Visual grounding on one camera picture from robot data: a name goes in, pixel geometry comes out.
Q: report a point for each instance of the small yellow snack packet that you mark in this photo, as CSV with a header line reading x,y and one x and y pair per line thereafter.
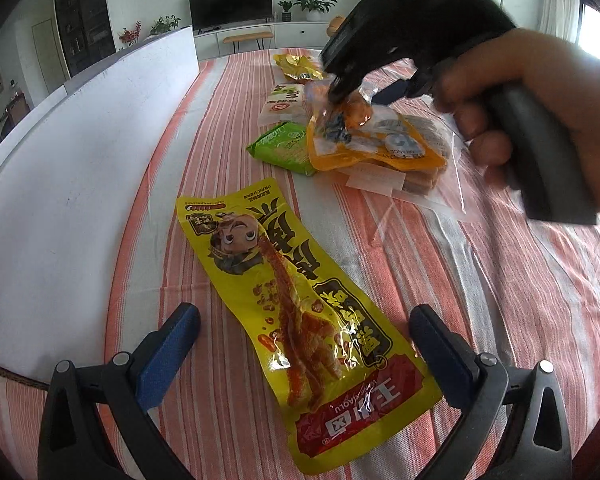
x,y
295,66

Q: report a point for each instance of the clear bag of brown wafers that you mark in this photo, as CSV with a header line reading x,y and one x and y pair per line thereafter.
x,y
420,180

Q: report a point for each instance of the small green potted plant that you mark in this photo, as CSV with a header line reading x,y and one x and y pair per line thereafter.
x,y
286,10

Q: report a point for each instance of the white television cabinet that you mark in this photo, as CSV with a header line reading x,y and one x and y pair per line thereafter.
x,y
295,35

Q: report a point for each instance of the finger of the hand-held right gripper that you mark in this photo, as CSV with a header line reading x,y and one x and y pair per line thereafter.
x,y
342,82
395,92

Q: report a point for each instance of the black flat television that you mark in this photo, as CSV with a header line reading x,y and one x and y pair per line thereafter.
x,y
230,5

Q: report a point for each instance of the bushy green potted plant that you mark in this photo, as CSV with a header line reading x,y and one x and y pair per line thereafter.
x,y
165,25

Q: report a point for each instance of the yellow chicken feet packet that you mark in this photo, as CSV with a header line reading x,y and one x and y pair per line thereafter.
x,y
260,270

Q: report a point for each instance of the red flowers in vase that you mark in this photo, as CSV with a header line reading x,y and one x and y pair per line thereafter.
x,y
130,35

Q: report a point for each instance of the orange lounge chair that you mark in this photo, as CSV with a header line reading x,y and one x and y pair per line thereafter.
x,y
336,24

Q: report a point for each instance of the cream interior door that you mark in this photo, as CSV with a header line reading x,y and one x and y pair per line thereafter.
x,y
47,55

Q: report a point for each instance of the white cardboard box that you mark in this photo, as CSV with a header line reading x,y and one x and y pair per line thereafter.
x,y
80,210

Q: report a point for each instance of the white sheer curtain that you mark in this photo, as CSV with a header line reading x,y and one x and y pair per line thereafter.
x,y
560,0

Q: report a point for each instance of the large green potted plant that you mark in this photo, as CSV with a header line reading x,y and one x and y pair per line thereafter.
x,y
315,5

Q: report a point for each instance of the orange snack clear packet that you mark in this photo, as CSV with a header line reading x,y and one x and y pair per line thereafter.
x,y
360,145

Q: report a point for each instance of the person's right hand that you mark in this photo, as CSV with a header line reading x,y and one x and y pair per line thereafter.
x,y
570,105

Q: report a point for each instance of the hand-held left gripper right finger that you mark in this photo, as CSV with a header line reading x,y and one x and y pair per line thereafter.
x,y
440,355

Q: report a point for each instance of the black display cabinet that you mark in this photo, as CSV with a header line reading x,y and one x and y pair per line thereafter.
x,y
85,20

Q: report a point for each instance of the wooden bench with metal legs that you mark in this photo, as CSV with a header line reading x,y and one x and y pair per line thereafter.
x,y
247,36

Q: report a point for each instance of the green snack packet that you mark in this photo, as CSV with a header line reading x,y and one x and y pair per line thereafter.
x,y
280,147

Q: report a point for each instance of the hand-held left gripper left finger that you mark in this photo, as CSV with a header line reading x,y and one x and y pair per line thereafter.
x,y
167,355

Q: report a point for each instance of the striped orange bedsheet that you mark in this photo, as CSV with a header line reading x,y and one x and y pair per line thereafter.
x,y
480,310

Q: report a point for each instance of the white snack packet yellow label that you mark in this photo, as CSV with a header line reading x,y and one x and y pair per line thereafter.
x,y
285,105

